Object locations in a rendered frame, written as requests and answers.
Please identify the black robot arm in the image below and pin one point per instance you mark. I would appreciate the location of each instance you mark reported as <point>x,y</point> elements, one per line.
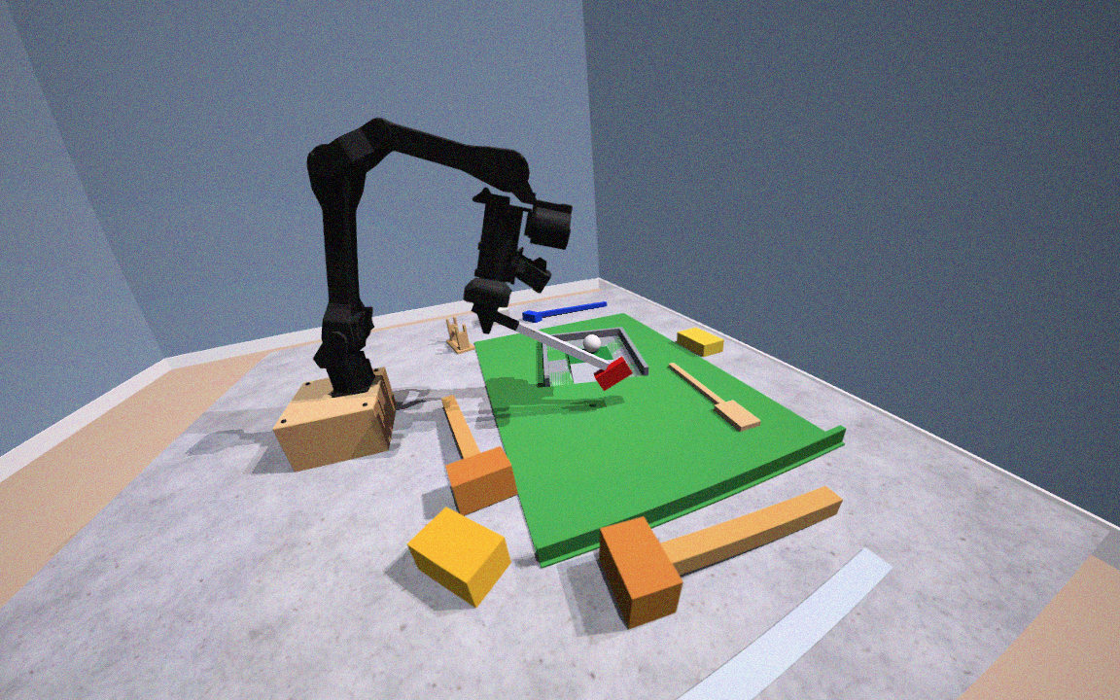
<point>337,173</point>

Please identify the green flat mat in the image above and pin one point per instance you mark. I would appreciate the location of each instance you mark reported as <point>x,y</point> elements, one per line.
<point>580,454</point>

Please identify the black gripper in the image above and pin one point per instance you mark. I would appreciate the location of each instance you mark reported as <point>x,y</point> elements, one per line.
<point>490,291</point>

